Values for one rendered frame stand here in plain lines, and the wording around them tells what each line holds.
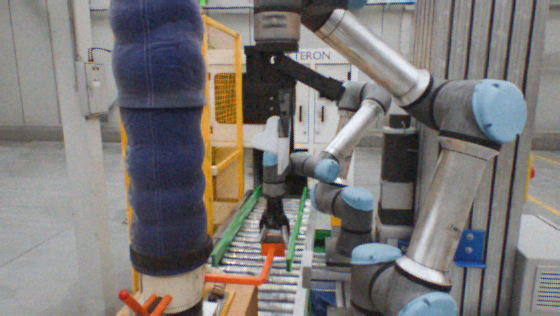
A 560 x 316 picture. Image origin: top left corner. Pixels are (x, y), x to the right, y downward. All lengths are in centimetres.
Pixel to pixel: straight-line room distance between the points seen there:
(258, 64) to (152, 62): 40
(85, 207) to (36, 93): 1045
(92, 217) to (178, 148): 166
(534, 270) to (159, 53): 106
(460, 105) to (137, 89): 72
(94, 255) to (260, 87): 222
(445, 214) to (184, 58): 68
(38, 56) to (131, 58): 1187
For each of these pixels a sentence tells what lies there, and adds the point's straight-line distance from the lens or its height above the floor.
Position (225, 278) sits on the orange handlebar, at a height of 108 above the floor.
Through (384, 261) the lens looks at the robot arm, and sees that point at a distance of 94.
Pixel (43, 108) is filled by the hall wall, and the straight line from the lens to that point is 1288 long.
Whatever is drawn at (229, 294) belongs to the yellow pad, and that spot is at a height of 97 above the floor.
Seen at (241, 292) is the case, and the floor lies 94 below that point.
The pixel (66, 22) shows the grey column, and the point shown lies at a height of 198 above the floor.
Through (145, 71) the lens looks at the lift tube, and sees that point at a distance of 98.
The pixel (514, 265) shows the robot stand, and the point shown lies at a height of 118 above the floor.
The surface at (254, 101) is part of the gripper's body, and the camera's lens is 62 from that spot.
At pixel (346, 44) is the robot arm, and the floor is 173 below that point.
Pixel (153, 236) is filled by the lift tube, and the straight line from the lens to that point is 107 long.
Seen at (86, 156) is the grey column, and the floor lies 123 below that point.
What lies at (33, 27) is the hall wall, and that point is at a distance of 1294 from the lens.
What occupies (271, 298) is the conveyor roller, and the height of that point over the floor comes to 53.
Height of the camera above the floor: 166
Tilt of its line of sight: 11 degrees down
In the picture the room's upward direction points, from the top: straight up
